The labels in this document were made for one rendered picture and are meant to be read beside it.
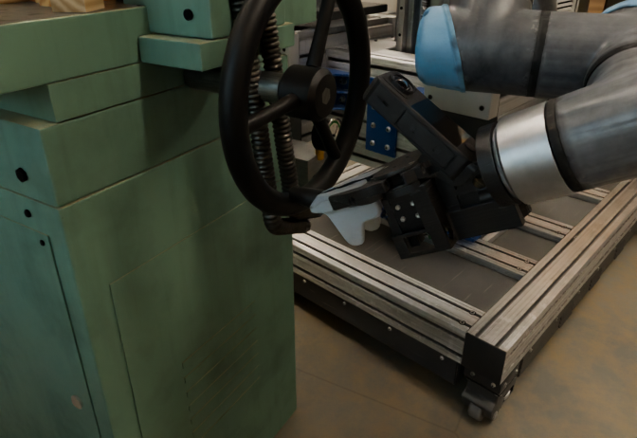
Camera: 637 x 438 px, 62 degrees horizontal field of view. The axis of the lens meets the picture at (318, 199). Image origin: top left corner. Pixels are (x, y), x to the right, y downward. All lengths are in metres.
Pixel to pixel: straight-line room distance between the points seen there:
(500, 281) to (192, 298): 0.82
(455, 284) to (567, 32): 0.93
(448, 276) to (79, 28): 1.04
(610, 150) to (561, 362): 1.16
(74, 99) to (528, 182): 0.45
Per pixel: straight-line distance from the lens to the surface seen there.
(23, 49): 0.58
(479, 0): 0.52
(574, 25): 0.50
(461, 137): 0.48
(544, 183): 0.43
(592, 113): 0.42
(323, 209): 0.53
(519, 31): 0.50
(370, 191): 0.47
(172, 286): 0.78
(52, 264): 0.69
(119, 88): 0.65
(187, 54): 0.61
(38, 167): 0.62
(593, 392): 1.49
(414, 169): 0.46
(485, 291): 1.35
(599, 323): 1.71
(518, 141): 0.43
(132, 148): 0.67
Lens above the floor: 0.97
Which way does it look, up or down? 26 degrees down
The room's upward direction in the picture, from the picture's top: straight up
